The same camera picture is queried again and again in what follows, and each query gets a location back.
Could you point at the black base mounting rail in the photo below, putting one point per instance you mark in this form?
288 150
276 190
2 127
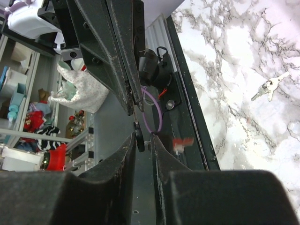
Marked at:
166 80

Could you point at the red toy item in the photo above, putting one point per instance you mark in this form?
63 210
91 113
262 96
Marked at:
54 160

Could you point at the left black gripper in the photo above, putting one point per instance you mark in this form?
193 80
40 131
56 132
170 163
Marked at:
96 27

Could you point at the white floral cloth bag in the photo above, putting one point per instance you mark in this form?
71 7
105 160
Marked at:
79 90

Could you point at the black head key set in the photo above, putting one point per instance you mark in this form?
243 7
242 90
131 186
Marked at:
170 143

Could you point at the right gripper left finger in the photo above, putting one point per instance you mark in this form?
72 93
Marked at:
101 195

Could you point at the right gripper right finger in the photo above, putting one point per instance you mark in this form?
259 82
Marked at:
189 197

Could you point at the silver key bunch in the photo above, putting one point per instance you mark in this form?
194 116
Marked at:
270 86

